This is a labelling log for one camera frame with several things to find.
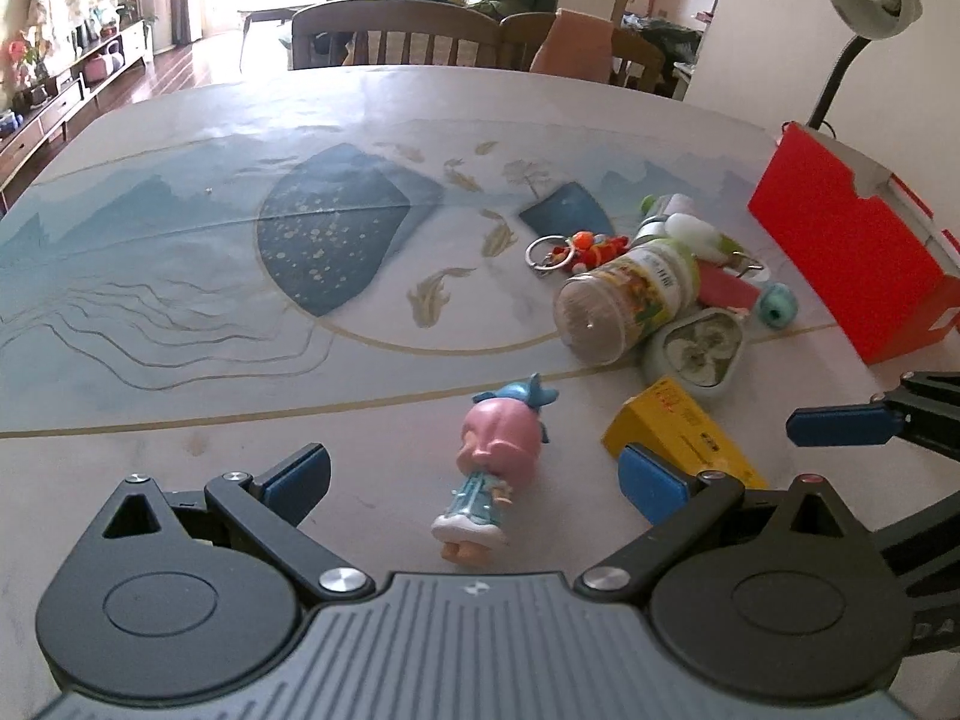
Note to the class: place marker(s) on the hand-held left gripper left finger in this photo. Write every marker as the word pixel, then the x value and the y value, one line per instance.
pixel 296 476

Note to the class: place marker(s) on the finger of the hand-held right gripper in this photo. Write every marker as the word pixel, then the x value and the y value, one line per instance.
pixel 840 424

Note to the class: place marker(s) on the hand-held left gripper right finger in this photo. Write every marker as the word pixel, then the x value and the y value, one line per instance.
pixel 652 484

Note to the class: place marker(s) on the yellow small box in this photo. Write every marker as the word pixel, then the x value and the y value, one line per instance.
pixel 690 420

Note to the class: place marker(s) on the teal round ball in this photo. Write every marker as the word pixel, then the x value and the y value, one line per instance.
pixel 776 305

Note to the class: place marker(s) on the pale green fan case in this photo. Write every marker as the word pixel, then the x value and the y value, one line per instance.
pixel 697 356

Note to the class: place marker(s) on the pink-haired doll figurine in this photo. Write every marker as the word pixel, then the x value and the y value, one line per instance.
pixel 495 442

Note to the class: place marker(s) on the red cardboard box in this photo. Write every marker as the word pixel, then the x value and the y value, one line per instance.
pixel 840 255

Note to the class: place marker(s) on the red binder clip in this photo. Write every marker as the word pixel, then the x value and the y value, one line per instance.
pixel 727 286

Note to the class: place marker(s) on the clear jar with green lid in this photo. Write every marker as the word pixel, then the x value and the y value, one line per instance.
pixel 622 300

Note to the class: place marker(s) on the white and green tube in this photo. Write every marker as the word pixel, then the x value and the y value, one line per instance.
pixel 694 232

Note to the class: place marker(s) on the wooden TV cabinet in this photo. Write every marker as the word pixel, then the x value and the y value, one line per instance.
pixel 45 112

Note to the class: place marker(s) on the pink cloth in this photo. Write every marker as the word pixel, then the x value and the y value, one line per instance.
pixel 577 45

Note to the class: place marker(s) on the white coffee table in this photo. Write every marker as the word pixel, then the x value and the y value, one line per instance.
pixel 277 11

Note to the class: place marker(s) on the dark wooden chair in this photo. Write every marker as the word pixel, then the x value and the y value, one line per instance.
pixel 390 15
pixel 517 30

